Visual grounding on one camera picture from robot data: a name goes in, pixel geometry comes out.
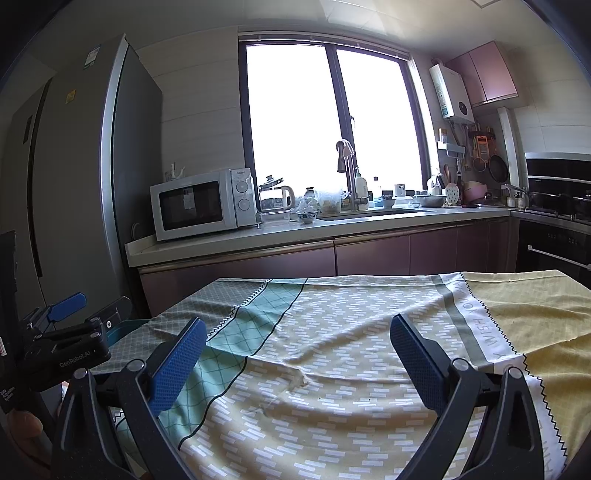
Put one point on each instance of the patterned green yellow tablecloth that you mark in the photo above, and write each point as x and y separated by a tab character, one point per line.
346	369

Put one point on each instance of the white soap bottle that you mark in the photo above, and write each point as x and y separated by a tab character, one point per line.
361	185

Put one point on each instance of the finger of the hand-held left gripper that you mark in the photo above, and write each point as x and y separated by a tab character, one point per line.
64	305
111	314

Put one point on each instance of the dark framed window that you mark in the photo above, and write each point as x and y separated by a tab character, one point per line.
295	115

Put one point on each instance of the white wall hook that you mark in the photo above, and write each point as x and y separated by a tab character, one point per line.
175	172

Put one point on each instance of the hanging black frying pan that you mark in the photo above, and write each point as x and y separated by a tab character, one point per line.
498	168

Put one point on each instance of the black range hood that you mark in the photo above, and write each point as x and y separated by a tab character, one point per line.
558	173

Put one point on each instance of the pink wall cabinet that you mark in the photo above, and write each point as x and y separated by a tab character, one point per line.
487	74

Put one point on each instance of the metal bowl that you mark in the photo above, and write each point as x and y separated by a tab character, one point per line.
429	200

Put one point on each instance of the glass electric kettle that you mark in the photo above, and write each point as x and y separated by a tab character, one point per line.
284	198

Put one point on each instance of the white water heater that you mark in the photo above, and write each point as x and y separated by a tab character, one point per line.
452	92

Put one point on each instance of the white kitchen countertop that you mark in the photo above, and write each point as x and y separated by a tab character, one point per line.
231	240

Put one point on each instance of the person's left hand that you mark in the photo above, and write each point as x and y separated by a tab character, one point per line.
23	427

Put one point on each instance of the white vertical pipe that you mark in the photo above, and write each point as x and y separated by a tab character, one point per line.
510	152

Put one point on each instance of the white microwave oven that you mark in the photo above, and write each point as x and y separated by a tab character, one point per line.
194	205

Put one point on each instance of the black built-in oven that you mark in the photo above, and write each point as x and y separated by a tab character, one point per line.
554	249

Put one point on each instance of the clear glass container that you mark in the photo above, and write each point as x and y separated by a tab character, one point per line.
274	218

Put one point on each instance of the white mug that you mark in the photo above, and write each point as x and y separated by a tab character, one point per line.
399	190

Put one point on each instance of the clear plastic bag with food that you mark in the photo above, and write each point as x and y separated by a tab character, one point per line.
323	201

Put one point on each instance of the blue patterned white bowl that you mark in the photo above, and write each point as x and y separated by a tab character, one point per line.
307	217

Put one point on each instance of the grey wall shelf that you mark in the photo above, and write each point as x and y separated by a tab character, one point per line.
452	148

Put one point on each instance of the brown base cabinets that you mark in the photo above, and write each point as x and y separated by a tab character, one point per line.
277	265

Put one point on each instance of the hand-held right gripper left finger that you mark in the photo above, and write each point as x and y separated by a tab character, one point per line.
178	364

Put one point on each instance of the steel kitchen faucet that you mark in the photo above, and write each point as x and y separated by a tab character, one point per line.
352	184

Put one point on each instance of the pink pot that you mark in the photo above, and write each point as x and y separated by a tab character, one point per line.
475	193

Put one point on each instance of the silver refrigerator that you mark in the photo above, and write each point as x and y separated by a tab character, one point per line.
69	184

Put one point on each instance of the white dotted trivet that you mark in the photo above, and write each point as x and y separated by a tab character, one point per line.
452	194

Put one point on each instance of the hanging utensil rack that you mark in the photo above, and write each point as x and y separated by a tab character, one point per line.
481	143

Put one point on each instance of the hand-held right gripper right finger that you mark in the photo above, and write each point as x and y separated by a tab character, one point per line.
415	364

